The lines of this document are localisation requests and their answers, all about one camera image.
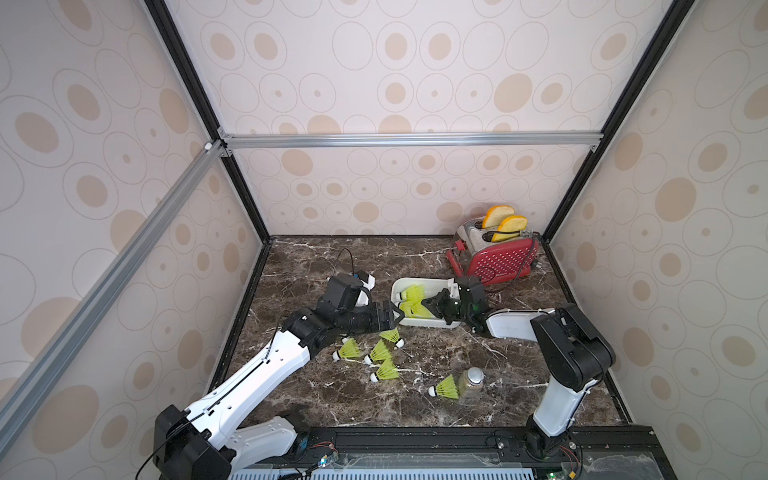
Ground yellow shuttlecock two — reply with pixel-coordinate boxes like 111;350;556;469
400;284;426;303

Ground yellow shuttlecock three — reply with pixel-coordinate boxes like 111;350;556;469
332;338;362;361

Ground yellow shuttlecock four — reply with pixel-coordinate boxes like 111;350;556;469
369;359;400;383

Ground yellow shuttlecock one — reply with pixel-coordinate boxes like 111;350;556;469
428;375;460;400

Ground yellow shuttlecock eight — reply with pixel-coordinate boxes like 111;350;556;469
408;302;434;319

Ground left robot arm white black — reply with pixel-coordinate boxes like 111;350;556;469
147;272;404;479

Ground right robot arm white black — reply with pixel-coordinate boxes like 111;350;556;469
422;277;616;461

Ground white plastic storage box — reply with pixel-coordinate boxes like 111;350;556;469
390;277;459;329

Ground yellow shuttlecock seven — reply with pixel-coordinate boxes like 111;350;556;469
398;301;421;318

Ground yellow shuttlecock six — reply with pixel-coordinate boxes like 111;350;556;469
379;328;405;349

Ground yellow shuttlecock five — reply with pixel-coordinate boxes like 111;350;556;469
363;339;392;365

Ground red toaster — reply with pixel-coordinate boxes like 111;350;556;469
446;218;541;286

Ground glass spice jar silver lid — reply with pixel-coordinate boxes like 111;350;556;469
457;367;485;403

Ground yellow bread slice rear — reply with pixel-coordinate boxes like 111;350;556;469
481;205;515;229

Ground yellow bread slice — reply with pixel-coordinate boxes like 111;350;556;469
491;215;528;242
481;205;515;229

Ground yellow bread slice front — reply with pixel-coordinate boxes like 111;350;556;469
491;215;528;242

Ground aluminium frame bar rear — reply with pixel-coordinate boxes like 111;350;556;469
223;131;603;149

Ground aluminium frame bar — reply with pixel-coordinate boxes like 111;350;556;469
223;131;603;149
1;140;225;456

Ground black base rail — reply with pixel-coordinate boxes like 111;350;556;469
235;425;676;479

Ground aluminium frame bar left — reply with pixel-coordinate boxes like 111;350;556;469
1;140;225;456

